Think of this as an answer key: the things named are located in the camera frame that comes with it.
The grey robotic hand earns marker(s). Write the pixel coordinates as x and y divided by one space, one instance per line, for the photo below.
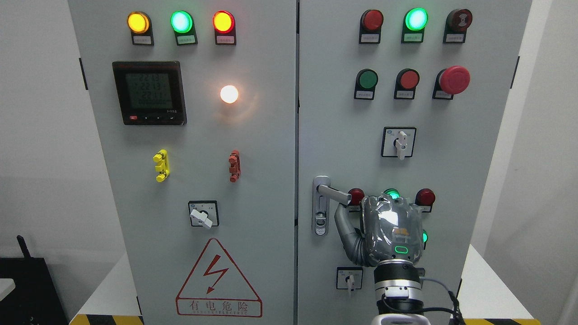
392 229

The white lever selector switch upper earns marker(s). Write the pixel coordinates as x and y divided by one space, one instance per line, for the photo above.
398 142

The red push button upper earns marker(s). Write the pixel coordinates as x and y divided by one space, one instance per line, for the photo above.
406 83

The grey cabinet door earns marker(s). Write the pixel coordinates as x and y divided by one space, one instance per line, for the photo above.
341 137
256 213

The green indicator lamp left door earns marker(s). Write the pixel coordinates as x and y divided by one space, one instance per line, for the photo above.
184 28

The red-orange indicator lamp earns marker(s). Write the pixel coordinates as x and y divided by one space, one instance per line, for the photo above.
224 28

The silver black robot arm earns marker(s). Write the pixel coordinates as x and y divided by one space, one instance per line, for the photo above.
398 292

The silver door handle lock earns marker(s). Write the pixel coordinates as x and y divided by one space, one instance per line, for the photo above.
322 193

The white glowing indicator lamp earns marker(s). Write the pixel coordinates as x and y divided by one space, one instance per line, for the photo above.
229 94

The green lamp middle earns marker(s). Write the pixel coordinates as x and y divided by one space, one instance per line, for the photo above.
394 193

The green lamp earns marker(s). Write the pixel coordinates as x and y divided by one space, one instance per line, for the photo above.
394 193
425 238

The white lever selector switch left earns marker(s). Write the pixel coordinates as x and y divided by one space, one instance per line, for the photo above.
203 214

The white lever selector switch lower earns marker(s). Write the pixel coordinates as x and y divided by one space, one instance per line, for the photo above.
349 279

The green lamp top right door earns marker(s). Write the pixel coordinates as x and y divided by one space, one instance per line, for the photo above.
414 23

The dark red buzzer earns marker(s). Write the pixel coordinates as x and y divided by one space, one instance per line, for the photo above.
457 23

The yellow terminal connector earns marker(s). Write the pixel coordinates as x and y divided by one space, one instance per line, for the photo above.
162 165

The red emergency stop mushroom button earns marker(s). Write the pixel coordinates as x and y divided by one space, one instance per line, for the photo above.
451 81

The red lamp middle left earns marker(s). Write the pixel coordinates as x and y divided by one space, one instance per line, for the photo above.
357 196

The white lever selector switch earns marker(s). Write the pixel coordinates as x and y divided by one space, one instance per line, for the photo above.
203 214
398 142
349 279

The red terminal connector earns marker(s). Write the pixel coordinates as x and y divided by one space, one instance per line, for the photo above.
234 167

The green lamp lower right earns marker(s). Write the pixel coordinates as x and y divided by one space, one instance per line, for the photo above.
425 238

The black digital power meter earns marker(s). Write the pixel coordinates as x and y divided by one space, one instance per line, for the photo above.
150 92

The white cabinet base platform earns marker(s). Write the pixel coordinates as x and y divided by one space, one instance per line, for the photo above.
484 298

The dark red lamp middle right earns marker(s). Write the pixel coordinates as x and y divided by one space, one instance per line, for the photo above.
425 198

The red electric hazard warning sticker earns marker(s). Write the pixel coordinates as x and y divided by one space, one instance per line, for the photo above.
216 286

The black box with antenna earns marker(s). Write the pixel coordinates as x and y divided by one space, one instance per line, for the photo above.
34 300

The green push button upper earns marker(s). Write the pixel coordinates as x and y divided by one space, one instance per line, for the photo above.
365 84

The yellow indicator lamp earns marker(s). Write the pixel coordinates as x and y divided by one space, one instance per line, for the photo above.
140 27

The red lamp top right door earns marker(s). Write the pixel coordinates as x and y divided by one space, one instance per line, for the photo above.
370 26

